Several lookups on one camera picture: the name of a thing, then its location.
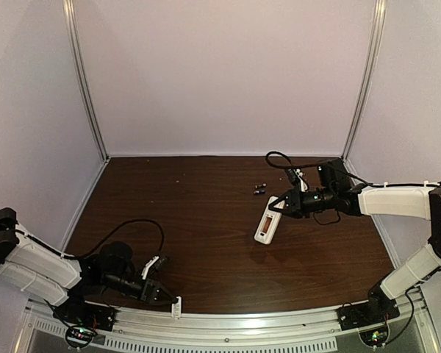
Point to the right aluminium corner post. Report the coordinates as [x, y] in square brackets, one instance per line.
[374, 45]

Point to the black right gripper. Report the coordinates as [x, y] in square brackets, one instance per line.
[294, 204]

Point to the white remote control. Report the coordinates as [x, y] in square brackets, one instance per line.
[267, 225]

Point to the white battery cover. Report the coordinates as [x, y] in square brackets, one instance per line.
[176, 307]

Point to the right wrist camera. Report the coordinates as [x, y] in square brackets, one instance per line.
[296, 178]

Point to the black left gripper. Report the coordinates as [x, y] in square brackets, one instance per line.
[148, 290]

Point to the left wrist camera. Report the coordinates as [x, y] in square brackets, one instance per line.
[153, 266]

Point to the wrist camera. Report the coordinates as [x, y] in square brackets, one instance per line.
[153, 266]
[296, 178]

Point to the left aluminium corner post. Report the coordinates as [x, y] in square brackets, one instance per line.
[69, 10]

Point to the aluminium corner post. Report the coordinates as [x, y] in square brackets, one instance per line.
[69, 10]
[374, 45]

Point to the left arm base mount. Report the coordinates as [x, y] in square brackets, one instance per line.
[83, 322]

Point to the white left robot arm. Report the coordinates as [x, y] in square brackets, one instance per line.
[40, 269]

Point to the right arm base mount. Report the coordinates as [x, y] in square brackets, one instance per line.
[373, 315]

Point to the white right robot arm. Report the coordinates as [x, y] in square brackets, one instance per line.
[328, 185]

